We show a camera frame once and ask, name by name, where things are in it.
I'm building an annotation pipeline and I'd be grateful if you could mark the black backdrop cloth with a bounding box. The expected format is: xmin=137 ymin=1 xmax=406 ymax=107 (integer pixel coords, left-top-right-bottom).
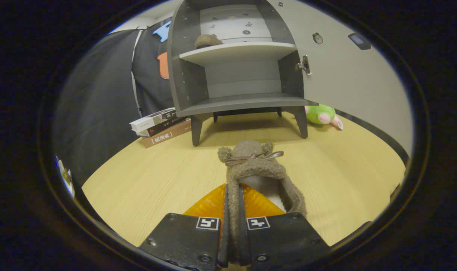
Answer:
xmin=53 ymin=17 xmax=176 ymax=186

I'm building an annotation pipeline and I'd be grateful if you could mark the metal door hinge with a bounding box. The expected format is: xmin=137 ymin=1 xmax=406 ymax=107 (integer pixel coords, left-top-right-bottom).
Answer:
xmin=295 ymin=55 xmax=312 ymax=76

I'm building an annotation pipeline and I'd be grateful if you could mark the brown fuzzy shoe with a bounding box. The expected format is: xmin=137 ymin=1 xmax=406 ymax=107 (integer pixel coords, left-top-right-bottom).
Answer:
xmin=194 ymin=34 xmax=224 ymax=50
xmin=218 ymin=140 xmax=308 ymax=264

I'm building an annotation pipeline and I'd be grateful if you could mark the grey shoe cabinet door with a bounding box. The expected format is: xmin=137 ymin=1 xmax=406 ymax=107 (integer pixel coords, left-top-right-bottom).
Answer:
xmin=266 ymin=0 xmax=414 ymax=166

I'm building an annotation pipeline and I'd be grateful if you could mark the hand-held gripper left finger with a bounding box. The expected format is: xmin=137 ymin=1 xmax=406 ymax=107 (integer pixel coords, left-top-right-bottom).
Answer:
xmin=138 ymin=183 xmax=229 ymax=271

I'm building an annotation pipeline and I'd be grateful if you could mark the black book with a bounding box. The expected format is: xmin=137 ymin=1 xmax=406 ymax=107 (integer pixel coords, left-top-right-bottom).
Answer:
xmin=136 ymin=117 xmax=187 ymax=138

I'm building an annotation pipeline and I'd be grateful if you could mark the brown book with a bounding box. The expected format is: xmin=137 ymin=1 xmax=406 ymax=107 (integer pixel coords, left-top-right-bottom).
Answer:
xmin=141 ymin=119 xmax=192 ymax=149

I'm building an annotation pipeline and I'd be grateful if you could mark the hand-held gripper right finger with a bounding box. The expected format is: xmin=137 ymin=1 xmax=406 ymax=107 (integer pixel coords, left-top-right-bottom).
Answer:
xmin=239 ymin=183 xmax=331 ymax=271

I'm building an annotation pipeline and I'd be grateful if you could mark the green pink plush toy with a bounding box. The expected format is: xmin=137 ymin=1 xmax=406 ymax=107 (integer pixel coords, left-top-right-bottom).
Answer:
xmin=305 ymin=104 xmax=344 ymax=131

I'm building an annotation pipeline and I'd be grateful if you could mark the grey shoe cabinet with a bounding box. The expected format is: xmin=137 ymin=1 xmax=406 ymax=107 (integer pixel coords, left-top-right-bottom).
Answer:
xmin=167 ymin=0 xmax=310 ymax=147

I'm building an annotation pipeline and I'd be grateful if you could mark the white book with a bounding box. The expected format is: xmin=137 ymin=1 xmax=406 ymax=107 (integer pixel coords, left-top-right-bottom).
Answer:
xmin=129 ymin=108 xmax=176 ymax=133

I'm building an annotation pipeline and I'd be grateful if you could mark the white desk equipment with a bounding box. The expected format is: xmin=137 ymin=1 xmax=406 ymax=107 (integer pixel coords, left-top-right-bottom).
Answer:
xmin=56 ymin=156 xmax=76 ymax=199

